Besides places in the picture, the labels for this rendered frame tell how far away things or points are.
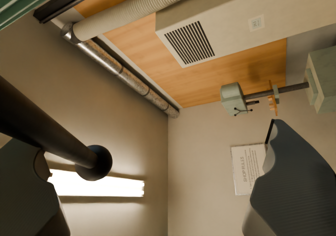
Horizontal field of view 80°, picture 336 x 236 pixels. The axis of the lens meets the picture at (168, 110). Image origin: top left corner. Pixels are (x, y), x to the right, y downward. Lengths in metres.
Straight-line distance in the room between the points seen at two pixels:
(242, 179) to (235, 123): 0.78
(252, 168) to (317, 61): 1.45
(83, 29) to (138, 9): 0.53
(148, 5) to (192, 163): 2.28
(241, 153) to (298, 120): 0.83
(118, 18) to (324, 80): 1.83
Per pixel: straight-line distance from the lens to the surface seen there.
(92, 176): 0.20
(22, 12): 0.20
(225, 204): 3.00
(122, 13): 1.71
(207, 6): 1.54
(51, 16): 2.01
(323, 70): 2.31
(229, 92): 2.14
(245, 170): 2.94
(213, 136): 3.13
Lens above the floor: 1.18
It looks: 25 degrees up
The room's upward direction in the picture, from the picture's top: 102 degrees counter-clockwise
